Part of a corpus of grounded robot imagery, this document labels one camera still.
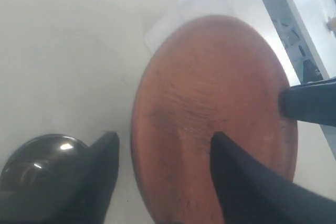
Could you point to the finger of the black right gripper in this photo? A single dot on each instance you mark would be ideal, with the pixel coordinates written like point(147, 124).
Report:
point(312, 102)

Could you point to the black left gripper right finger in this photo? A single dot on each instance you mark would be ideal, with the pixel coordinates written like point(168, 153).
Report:
point(249, 192)

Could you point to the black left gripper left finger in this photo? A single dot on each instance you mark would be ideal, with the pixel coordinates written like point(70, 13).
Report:
point(80, 193)

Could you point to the brown round plate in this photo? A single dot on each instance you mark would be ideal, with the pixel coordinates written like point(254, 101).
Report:
point(214, 74)

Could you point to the stainless steel cup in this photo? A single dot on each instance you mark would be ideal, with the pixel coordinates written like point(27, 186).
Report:
point(39, 158)

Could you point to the white perforated plastic basket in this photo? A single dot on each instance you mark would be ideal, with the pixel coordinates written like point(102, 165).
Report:
point(185, 11)

